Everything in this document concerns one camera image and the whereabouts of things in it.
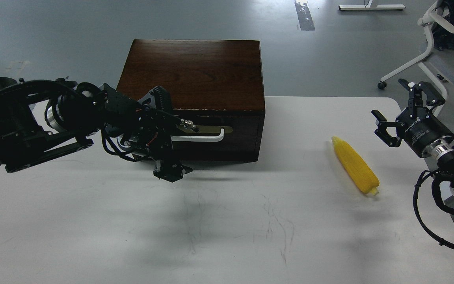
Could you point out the white desk foot bar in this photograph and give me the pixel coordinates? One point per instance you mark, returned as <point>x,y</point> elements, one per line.
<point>371,5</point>

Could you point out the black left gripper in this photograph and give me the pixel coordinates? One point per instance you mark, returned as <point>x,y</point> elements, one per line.
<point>145,126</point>

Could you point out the dark wooden drawer cabinet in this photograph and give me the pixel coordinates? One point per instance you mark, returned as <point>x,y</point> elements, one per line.
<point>211,82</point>

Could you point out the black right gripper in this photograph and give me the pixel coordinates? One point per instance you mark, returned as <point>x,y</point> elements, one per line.
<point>420,127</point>

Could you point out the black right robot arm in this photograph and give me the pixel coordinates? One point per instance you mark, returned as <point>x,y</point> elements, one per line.
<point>443,153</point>

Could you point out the white office chair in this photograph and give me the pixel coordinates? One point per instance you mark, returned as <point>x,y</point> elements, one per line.
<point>437,55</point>

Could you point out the wooden drawer with white handle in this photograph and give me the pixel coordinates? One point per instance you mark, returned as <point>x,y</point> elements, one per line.
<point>221,128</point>

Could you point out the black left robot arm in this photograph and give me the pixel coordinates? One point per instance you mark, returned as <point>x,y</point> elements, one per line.
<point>42,120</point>

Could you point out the yellow corn cob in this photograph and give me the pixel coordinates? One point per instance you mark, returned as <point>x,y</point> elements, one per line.
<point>358,170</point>

